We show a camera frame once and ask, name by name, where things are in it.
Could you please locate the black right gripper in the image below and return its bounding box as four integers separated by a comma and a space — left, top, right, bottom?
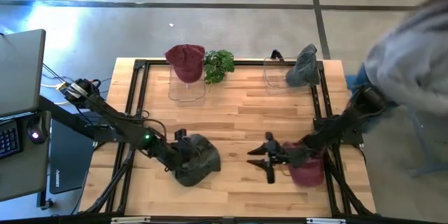
246, 132, 292, 185

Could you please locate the green baseball cap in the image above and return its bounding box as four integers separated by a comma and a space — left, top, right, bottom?
286, 43, 320, 88
174, 133, 222, 188

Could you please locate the maroon baseball cap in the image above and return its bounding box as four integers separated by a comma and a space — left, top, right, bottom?
282, 141, 326, 188
164, 43, 207, 84

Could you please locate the clear acrylic hat stand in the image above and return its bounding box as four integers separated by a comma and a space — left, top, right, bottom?
262, 49, 316, 96
167, 50, 207, 108

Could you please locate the white label strip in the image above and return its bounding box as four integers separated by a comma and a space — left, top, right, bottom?
111, 216, 152, 224
306, 218, 347, 224

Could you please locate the green artificial plant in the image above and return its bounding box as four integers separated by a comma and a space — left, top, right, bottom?
204, 49, 236, 85

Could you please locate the black laptop below table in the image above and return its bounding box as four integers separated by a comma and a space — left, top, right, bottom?
48, 111, 97, 195

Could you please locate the black desk support beam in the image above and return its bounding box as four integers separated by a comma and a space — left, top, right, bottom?
38, 94, 101, 140

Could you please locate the black desk caster foot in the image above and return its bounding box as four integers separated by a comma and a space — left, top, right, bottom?
36, 197, 55, 211

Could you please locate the black computer mouse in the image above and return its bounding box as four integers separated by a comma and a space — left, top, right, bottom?
27, 117, 48, 145

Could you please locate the grey side desk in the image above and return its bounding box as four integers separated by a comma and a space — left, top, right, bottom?
0, 110, 52, 203

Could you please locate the black keyboard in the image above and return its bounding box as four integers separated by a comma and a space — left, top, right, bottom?
0, 118, 20, 160

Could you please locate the grey laptop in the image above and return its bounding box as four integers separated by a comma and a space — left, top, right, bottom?
0, 29, 47, 118

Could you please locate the person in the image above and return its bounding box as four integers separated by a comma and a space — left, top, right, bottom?
345, 0, 448, 134

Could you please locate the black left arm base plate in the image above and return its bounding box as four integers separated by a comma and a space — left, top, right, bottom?
93, 125, 141, 144

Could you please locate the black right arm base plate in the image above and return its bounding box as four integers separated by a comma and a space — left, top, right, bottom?
313, 115, 365, 145

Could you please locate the black aluminium table frame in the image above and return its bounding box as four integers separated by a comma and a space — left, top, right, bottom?
78, 58, 377, 218

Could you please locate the grey metal table frame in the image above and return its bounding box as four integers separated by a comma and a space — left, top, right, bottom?
407, 110, 448, 178

